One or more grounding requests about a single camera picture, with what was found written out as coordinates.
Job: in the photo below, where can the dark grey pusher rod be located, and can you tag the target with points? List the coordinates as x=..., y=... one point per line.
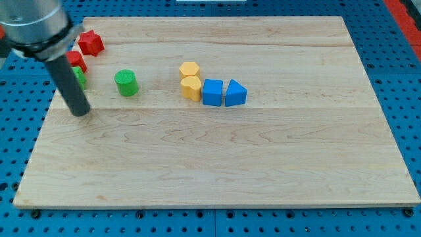
x=61, y=73

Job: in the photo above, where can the blue square block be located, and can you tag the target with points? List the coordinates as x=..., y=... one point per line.
x=212, y=92

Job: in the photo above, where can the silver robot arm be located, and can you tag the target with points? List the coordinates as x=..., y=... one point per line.
x=39, y=29

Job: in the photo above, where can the green star block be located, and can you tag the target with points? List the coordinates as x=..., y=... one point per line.
x=80, y=76

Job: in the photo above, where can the green cylinder block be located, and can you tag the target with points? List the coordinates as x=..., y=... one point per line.
x=126, y=82

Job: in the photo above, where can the wooden board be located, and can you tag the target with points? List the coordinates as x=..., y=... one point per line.
x=311, y=133

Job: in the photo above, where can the yellow hexagon block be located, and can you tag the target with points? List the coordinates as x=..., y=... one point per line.
x=189, y=69

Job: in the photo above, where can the red star block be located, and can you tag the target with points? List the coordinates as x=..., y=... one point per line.
x=90, y=43

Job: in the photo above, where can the red strip at right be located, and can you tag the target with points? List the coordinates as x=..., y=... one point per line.
x=407, y=24

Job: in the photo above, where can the red cylinder block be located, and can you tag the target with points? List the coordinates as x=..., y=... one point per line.
x=75, y=59

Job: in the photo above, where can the blue triangle block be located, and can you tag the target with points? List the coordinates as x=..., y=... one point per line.
x=236, y=94

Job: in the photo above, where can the yellow heart block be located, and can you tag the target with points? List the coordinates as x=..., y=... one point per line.
x=191, y=88

